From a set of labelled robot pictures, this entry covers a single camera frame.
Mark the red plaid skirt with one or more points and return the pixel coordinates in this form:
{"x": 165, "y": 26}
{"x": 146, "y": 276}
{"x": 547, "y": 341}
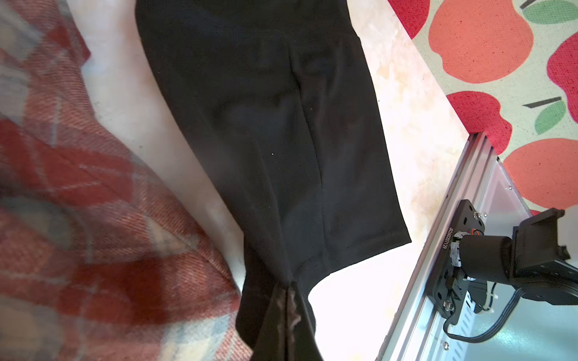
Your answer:
{"x": 99, "y": 261}

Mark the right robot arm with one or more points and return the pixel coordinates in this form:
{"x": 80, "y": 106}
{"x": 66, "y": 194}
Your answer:
{"x": 540, "y": 258}

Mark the black skirt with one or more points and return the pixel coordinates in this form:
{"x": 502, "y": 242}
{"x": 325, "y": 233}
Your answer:
{"x": 276, "y": 101}

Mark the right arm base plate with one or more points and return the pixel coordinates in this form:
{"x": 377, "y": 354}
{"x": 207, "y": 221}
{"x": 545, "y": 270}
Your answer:
{"x": 448, "y": 284}

